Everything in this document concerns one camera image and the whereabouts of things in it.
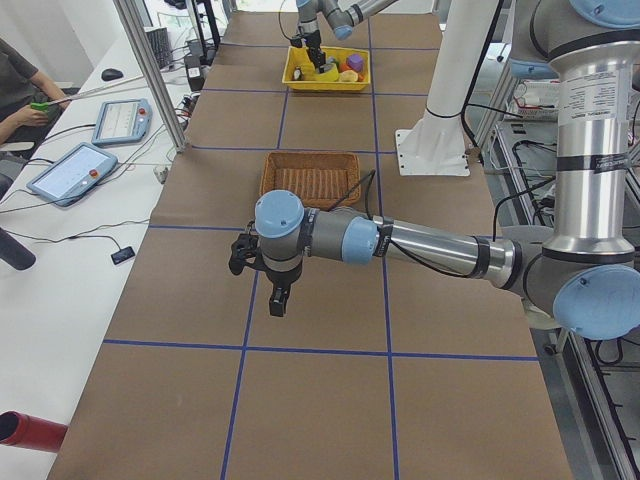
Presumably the yellow plastic basket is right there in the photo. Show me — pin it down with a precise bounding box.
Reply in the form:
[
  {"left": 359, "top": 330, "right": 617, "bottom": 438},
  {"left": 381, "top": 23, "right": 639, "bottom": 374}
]
[{"left": 282, "top": 46, "right": 371, "bottom": 92}]

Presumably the brown wicker basket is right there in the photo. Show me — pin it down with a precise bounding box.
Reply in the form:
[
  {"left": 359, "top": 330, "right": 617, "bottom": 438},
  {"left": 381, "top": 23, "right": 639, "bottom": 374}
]
[{"left": 260, "top": 151, "right": 362, "bottom": 211}]

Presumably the seated person hand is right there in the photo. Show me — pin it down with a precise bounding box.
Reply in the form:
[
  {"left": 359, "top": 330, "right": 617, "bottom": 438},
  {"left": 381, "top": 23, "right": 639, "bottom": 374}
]
[{"left": 28, "top": 103, "right": 51, "bottom": 127}]

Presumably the panda figurine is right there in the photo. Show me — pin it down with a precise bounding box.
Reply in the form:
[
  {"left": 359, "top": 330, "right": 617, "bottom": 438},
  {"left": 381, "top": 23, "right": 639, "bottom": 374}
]
[{"left": 293, "top": 67, "right": 304, "bottom": 81}]

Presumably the bread slice toy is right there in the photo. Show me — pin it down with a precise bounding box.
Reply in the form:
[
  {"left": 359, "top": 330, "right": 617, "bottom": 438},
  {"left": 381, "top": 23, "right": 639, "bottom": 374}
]
[{"left": 339, "top": 70, "right": 360, "bottom": 83}]

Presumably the purple cube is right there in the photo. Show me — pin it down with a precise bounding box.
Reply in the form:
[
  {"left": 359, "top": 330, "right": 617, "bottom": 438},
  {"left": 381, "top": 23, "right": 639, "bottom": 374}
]
[{"left": 346, "top": 53, "right": 365, "bottom": 72}]

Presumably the small black device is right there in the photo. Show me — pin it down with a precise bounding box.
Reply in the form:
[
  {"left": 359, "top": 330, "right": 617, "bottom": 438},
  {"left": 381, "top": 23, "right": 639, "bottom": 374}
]
[{"left": 110, "top": 246, "right": 135, "bottom": 265}]

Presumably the black keyboard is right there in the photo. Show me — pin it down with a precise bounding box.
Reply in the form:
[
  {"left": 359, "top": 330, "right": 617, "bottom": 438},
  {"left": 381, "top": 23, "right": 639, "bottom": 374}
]
[{"left": 145, "top": 27, "right": 172, "bottom": 69}]

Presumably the upper teach pendant tablet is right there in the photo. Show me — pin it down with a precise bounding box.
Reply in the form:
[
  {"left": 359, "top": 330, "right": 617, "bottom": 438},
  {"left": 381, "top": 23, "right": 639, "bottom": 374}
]
[{"left": 91, "top": 99, "right": 152, "bottom": 147}]

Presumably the teach pendant tablet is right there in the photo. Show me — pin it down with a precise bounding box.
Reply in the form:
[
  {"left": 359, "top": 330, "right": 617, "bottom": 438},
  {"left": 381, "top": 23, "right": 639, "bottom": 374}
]
[
  {"left": 27, "top": 142, "right": 117, "bottom": 207},
  {"left": 91, "top": 99, "right": 152, "bottom": 147}
]

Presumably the black computer mouse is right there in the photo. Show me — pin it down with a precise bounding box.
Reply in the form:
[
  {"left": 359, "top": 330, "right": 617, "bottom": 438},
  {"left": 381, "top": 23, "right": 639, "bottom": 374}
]
[{"left": 101, "top": 68, "right": 124, "bottom": 82}]

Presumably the lower teach pendant tablet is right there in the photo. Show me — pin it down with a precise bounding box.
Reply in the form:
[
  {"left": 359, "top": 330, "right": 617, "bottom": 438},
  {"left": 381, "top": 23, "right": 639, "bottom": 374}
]
[{"left": 27, "top": 142, "right": 117, "bottom": 207}]

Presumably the black water bottle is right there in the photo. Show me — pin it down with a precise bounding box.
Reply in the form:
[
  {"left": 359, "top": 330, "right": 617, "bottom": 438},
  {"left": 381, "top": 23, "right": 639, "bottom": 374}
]
[{"left": 0, "top": 229, "right": 36, "bottom": 271}]

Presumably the red bottle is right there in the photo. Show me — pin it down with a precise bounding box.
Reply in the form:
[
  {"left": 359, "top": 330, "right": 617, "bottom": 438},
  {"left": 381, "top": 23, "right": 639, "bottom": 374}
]
[{"left": 1, "top": 411, "right": 68, "bottom": 453}]

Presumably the white pedestal column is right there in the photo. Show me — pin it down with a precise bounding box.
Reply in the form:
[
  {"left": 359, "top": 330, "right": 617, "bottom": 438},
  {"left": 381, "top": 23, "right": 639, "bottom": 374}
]
[{"left": 396, "top": 0, "right": 501, "bottom": 176}]

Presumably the aluminium frame post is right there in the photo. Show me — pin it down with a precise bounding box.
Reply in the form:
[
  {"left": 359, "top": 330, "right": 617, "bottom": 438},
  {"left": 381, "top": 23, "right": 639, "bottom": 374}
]
[{"left": 113, "top": 0, "right": 187, "bottom": 153}]

